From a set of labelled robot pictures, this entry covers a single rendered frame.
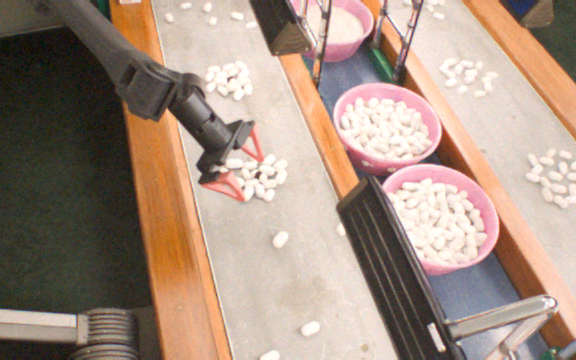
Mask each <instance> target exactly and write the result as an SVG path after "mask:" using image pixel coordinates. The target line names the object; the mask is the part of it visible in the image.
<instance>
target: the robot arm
mask: <svg viewBox="0 0 576 360"><path fill-rule="evenodd" d="M27 1H28V4H29V5H30V6H31V7H32V8H33V9H34V10H35V11H36V12H38V13H40V14H43V15H47V16H51V17H54V16H55V13H56V14H57V15H59V16H60V17H61V18H62V19H63V20H64V22H65V23H66V24H67V25H68V27H69V28H70V29H71V30H72V31H73V32H74V33H75V34H76V37H77V38H78V39H79V40H80V41H81V42H82V43H83V44H84V45H85V46H86V47H87V48H88V50H89V51H90V52H91V53H92V54H93V55H94V56H95V57H96V58H97V59H98V60H99V61H100V63H101V64H102V65H103V67H104V68H105V70H106V71H107V73H108V75H109V78H110V80H111V81H112V82H113V83H114V84H115V86H116V89H115V92H116V93H117V94H118V95H119V96H120V97H121V98H122V99H123V101H124V102H125V103H126V104H127V109H128V112H130V113H131V114H132V115H134V116H136V117H138V118H142V119H144V120H146V121H148V119H151V120H153V121H155V122H157V123H159V121H160V119H161V117H162V116H163V113H164V111H166V109H167V108H168V110H169V111H170V112H171V113H172V114H173V115H174V117H175V118H176V120H177V121H178V122H179V123H180V124H181V125H182V126H183V127H184V128H185V130H186V131H187V132H188V133H190V134H191V135H192V137H193V138H194V139H195V140H196V142H197V143H198V144H199V145H200V146H201V147H202V148H203V149H204V151H203V152H202V155H201V157H200V158H199V160H198V162H197V163H196V167H197V169H198V171H199V172H200V173H201V174H202V175H201V176H200V178H199V180H198V183H199V184H200V185H201V187H202V188H204V189H207V190H212V191H215V192H219V193H222V194H225V195H228V196H230V197H232V198H234V199H236V200H238V201H243V200H246V197H245V195H243V192H242V190H241V188H240V185H239V183H238V181H237V179H236V177H235V175H234V173H233V172H232V171H229V172H224V173H221V172H220V171H216V172H213V171H214V168H215V166H216V165H217V166H222V165H225V164H226V161H225V160H226V158H228V156H229V153H230V152H231V150H232V149H233V150H238V149H241V150H242V151H245V152H246V153H247V155H248V156H250V157H251V158H252V159H254V160H255V161H257V162H258V163H259V162H264V161H265V159H264V155H263V149H262V145H261V137H259V130H258V125H257V124H256V121H255V120H254V119H253V120H249V122H245V120H244V119H239V120H236V122H233V123H229V124H224V122H223V121H222V119H221V118H220V117H219V115H218V114H217V113H216V112H215V111H214V109H213V108H212V107H211V106H210V105H209V104H208V102H207V100H205V94H206V91H204V86H205V84H203V82H202V79H201V78H200V77H199V76H198V75H197V74H195V73H192V72H185V73H180V72H178V71H176V70H171V69H169V68H167V67H165V66H163V65H162V64H161V63H160V62H157V61H155V60H154V59H152V58H151V57H150V56H149V55H148V54H146V53H143V52H141V51H140V50H138V49H137V48H135V47H134V46H133V45H132V44H131V43H130V42H129V41H128V40H127V39H126V38H125V37H124V36H123V35H122V34H121V33H120V32H119V31H118V29H117V28H116V27H115V26H114V25H113V24H112V23H111V22H110V21H109V20H108V19H107V18H106V17H105V16H104V15H103V14H102V13H101V12H100V11H99V10H98V9H97V8H96V7H95V6H94V5H93V4H92V3H91V2H90V1H88V0H27ZM248 137H252V140H253V143H254V146H255V149H256V152H257V155H256V153H255V152H254V151H253V150H252V149H251V148H250V147H249V146H248V145H247V144H246V141H247V139H248ZM219 183H221V184H227V185H229V187H230V188H231V189H232V190H233V191H234V192H235V193H236V194H235V193H234V192H232V191H230V190H229V189H226V188H224V187H223V185H221V184H219Z"/></svg>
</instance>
